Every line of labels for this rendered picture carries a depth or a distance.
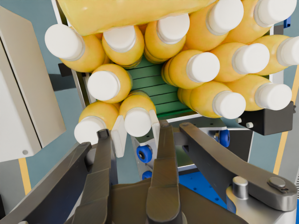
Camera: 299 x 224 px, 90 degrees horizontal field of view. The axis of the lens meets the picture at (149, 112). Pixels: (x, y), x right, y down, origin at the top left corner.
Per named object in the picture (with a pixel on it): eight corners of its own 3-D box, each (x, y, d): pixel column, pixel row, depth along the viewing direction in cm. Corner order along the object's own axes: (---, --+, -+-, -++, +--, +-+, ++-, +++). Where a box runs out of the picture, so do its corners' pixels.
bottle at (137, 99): (119, 104, 40) (103, 126, 22) (135, 83, 39) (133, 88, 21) (139, 119, 41) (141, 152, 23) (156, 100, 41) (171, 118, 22)
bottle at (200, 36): (193, 26, 37) (247, -22, 19) (199, 55, 39) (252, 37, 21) (166, 34, 37) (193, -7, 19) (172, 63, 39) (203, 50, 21)
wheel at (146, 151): (148, 167, 35) (154, 162, 36) (144, 149, 34) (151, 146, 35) (136, 161, 38) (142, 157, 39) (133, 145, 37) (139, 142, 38)
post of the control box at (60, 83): (111, 82, 125) (17, 98, 28) (110, 77, 124) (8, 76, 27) (115, 81, 125) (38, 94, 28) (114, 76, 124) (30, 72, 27)
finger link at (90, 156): (113, 161, 14) (81, 167, 14) (119, 139, 19) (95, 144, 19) (109, 146, 14) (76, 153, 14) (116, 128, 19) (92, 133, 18)
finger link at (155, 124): (152, 124, 15) (159, 122, 15) (148, 109, 22) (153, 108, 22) (157, 150, 16) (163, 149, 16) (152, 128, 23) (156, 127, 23)
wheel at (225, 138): (219, 150, 36) (228, 150, 35) (218, 132, 35) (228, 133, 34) (222, 141, 40) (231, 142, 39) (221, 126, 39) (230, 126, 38)
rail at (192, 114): (97, 132, 36) (94, 137, 33) (97, 129, 35) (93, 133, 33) (258, 101, 37) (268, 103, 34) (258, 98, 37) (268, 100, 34)
